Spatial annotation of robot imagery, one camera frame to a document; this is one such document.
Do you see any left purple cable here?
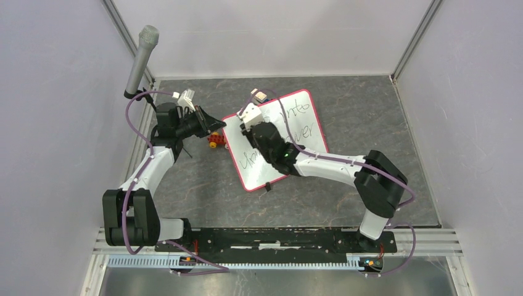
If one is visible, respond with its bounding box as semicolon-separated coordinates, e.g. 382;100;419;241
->
122;92;173;256

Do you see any red toy block car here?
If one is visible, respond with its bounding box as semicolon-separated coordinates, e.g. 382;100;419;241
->
207;132;228;149

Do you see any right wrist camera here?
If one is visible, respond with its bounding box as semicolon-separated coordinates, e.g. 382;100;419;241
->
236;103;264;130

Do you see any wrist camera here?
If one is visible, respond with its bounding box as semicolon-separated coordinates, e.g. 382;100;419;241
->
172;89;196;111
236;103;264;130

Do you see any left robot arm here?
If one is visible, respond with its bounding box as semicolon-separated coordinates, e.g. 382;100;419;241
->
102;103;226;248

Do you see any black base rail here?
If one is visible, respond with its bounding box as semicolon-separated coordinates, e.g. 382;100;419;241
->
148;220;397;274

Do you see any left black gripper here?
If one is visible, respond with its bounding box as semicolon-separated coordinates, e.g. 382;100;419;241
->
175;105;226;139

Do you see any pink framed whiteboard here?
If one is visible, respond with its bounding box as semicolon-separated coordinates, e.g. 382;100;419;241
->
222;89;329;192

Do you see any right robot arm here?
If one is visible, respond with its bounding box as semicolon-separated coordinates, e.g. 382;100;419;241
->
240;122;408;252

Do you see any grey microphone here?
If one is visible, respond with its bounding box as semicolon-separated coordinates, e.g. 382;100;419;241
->
124;25;160;99

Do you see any red toy block boat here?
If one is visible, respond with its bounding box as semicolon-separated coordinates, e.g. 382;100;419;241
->
251;88;270;105

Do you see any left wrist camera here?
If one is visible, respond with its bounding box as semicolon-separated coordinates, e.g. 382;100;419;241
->
172;89;196;111

